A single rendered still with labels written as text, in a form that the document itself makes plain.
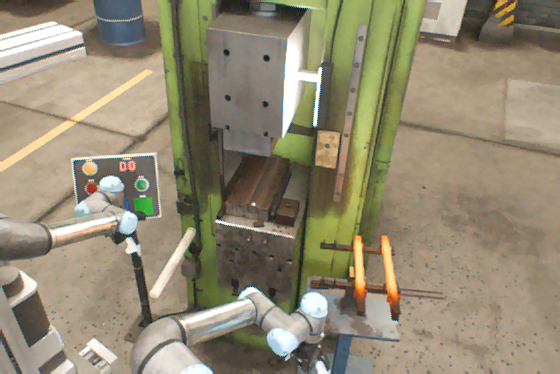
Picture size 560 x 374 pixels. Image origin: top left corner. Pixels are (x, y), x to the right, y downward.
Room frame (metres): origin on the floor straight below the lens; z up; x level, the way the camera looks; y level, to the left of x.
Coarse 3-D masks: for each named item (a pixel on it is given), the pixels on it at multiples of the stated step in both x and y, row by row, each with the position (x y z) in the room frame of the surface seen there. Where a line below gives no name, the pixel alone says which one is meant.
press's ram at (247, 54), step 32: (224, 32) 1.69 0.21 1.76; (256, 32) 1.68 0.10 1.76; (288, 32) 1.70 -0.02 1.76; (224, 64) 1.69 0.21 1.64; (256, 64) 1.66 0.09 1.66; (288, 64) 1.67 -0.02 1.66; (224, 96) 1.69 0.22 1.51; (256, 96) 1.66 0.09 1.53; (288, 96) 1.70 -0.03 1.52; (224, 128) 1.69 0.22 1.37; (256, 128) 1.66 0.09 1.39
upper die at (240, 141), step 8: (224, 136) 1.69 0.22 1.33; (232, 136) 1.68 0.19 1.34; (240, 136) 1.68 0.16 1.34; (248, 136) 1.67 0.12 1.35; (256, 136) 1.66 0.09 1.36; (264, 136) 1.65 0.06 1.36; (224, 144) 1.69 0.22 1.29; (232, 144) 1.68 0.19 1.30; (240, 144) 1.68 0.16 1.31; (248, 144) 1.67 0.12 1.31; (256, 144) 1.66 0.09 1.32; (264, 144) 1.65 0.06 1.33; (272, 144) 1.68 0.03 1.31; (248, 152) 1.67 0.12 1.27; (256, 152) 1.66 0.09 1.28; (264, 152) 1.65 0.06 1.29
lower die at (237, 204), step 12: (252, 156) 2.08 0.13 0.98; (264, 156) 2.07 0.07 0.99; (276, 156) 2.06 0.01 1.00; (252, 168) 1.98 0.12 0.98; (264, 168) 1.95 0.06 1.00; (276, 168) 1.97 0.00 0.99; (288, 168) 2.04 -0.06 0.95; (252, 180) 1.86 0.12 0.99; (240, 192) 1.77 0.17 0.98; (252, 192) 1.75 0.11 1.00; (264, 192) 1.77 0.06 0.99; (276, 192) 1.79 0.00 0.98; (228, 204) 1.69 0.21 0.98; (240, 204) 1.68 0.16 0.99; (264, 204) 1.68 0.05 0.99; (240, 216) 1.68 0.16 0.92; (252, 216) 1.66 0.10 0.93; (264, 216) 1.65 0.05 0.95
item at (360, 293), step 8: (360, 240) 1.52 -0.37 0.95; (360, 248) 1.47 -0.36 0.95; (360, 256) 1.43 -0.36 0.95; (360, 264) 1.38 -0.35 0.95; (360, 272) 1.34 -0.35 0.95; (360, 280) 1.30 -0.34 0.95; (360, 288) 1.26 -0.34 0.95; (360, 296) 1.21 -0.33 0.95; (360, 304) 1.18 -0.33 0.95; (360, 312) 1.15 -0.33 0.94
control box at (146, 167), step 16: (80, 160) 1.67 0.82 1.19; (96, 160) 1.68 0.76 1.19; (112, 160) 1.69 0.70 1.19; (128, 160) 1.70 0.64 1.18; (144, 160) 1.71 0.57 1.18; (80, 176) 1.63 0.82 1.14; (96, 176) 1.65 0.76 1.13; (112, 176) 1.66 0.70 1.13; (128, 176) 1.67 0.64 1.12; (144, 176) 1.68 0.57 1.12; (80, 192) 1.60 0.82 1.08; (128, 192) 1.63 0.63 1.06; (144, 192) 1.64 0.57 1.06; (160, 192) 1.71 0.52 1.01; (160, 208) 1.62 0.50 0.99
